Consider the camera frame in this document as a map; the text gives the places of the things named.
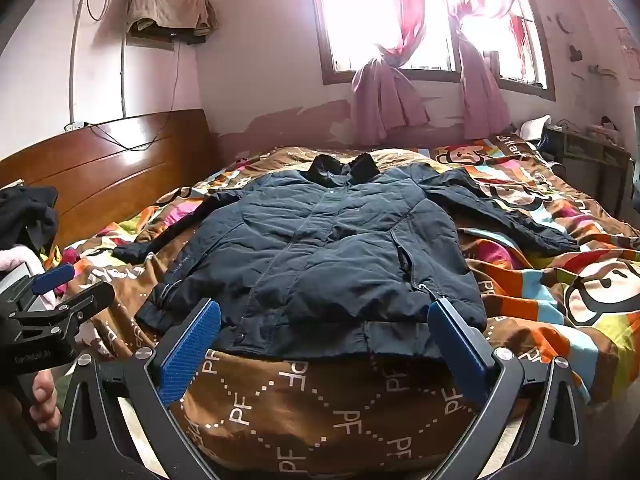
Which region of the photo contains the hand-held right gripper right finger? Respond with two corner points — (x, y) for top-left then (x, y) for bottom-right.
(427, 297), (596, 480)

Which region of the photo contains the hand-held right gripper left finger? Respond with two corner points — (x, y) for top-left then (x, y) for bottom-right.
(57, 297), (223, 480)

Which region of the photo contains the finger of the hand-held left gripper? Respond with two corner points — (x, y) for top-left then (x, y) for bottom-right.
(29, 263), (77, 297)
(9, 280), (117, 343)

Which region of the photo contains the dark navy padded jacket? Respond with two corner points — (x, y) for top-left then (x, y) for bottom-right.
(112, 152), (581, 361)

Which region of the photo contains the black clothes pile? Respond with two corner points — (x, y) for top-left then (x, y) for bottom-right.
(0, 186), (60, 256)

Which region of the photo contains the person's left hand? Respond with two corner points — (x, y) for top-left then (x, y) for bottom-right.
(29, 369), (63, 433)

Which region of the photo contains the pale pink cloth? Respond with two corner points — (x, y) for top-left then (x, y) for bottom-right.
(0, 244), (45, 275)

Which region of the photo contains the wooden bed headboard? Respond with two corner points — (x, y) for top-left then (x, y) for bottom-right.
(0, 108), (218, 251)

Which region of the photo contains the colourful cartoon printed blanket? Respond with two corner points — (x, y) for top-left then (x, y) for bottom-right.
(45, 135), (640, 476)

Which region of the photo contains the dark bedside desk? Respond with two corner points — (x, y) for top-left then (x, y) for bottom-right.
(542, 127), (633, 221)

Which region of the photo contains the white cloth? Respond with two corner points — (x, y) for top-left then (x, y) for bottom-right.
(519, 116), (552, 142)

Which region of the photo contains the pink curtain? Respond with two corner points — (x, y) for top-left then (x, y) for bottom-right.
(350, 0), (432, 142)
(444, 0), (515, 142)

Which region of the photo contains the brown quilted cloth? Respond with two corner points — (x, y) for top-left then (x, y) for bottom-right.
(125, 0), (220, 37)

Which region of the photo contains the wooden framed window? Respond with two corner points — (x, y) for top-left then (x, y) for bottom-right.
(307, 0), (556, 102)

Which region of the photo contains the black power cable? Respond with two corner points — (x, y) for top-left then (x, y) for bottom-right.
(89, 35), (182, 152)

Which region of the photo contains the white hanging cable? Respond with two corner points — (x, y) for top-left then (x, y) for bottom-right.
(87, 0), (140, 122)

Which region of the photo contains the white wall conduit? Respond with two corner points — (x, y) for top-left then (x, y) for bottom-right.
(69, 0), (97, 126)

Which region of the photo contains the dark wall shelf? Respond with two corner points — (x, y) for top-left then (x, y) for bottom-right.
(126, 27), (207, 52)

